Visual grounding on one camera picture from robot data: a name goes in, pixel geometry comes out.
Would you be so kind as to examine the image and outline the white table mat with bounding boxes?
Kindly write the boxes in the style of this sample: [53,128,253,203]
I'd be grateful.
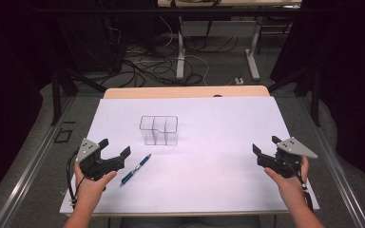
[59,96,320,218]

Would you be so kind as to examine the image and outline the white-legged desk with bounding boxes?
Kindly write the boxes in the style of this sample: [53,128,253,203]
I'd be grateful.
[157,0,303,82]

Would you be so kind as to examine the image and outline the black curtain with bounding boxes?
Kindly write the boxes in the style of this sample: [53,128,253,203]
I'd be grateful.
[270,0,365,189]
[0,0,61,210]

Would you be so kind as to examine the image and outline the white cable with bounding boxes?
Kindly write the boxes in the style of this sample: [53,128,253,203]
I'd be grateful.
[158,15,211,87]

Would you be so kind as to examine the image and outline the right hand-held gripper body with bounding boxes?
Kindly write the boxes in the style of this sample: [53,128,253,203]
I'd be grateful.
[257,136,318,180]

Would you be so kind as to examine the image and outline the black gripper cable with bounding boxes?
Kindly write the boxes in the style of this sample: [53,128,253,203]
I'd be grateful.
[65,147,87,208]
[284,157,316,213]

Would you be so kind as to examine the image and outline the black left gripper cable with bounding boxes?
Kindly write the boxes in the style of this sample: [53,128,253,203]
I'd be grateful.
[65,147,87,208]

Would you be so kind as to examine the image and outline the aluminium rail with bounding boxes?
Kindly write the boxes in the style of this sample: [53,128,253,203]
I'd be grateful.
[297,94,365,228]
[0,95,78,228]

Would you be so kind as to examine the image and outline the wooden table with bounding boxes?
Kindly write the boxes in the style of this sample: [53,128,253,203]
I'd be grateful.
[103,85,271,100]

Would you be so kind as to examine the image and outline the black metal stand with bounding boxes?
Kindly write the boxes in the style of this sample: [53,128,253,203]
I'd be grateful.
[266,65,321,128]
[50,61,108,126]

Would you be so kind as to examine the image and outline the person's right hand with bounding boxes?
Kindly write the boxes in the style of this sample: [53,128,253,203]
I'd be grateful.
[263,156,310,204]

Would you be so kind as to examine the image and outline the black cable tangle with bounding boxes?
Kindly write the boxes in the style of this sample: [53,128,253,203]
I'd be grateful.
[120,32,240,88]

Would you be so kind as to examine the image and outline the blue pen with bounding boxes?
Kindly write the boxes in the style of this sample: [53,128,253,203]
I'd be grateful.
[119,153,152,188]

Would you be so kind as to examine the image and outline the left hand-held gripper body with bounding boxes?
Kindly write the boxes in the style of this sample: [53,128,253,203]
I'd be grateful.
[75,138,126,181]

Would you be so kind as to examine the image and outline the clear plastic pen holder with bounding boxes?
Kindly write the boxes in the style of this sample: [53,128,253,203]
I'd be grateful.
[139,115,180,147]

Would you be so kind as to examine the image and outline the person's left hand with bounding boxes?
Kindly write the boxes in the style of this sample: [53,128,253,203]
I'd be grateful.
[73,161,119,207]

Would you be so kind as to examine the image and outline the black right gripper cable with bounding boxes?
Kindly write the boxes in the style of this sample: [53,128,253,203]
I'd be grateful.
[284,157,316,213]

